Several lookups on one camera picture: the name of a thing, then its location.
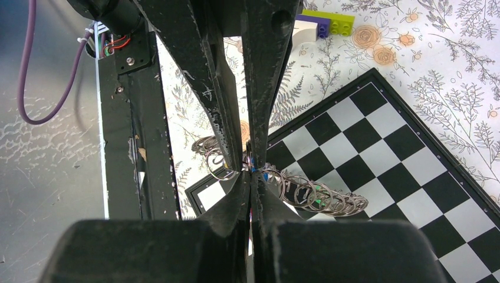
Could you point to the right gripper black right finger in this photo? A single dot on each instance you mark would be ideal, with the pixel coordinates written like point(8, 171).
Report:
point(289, 249)

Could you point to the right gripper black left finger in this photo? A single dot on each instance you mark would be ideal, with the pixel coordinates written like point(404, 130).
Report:
point(210, 248)

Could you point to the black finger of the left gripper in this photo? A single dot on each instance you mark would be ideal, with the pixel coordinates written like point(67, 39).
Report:
point(266, 36)
point(190, 34)

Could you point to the green key tag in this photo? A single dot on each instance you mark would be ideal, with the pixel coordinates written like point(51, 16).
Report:
point(322, 196)

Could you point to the metal keyring disc with rings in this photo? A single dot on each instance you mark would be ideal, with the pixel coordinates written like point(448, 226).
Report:
point(297, 192)

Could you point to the blue key tag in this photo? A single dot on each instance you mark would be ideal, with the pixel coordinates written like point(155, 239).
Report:
point(253, 168)

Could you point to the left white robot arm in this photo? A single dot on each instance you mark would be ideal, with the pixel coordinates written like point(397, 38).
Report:
point(124, 17)

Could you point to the green purple white toy bricks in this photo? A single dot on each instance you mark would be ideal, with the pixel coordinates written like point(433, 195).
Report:
point(328, 23)

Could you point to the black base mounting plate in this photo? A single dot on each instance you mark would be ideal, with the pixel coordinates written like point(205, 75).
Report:
point(138, 170)

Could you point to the black white chessboard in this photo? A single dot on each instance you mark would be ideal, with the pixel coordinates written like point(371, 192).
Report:
point(363, 140)

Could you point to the floral patterned table mat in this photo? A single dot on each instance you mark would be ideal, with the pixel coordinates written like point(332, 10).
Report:
point(442, 57)

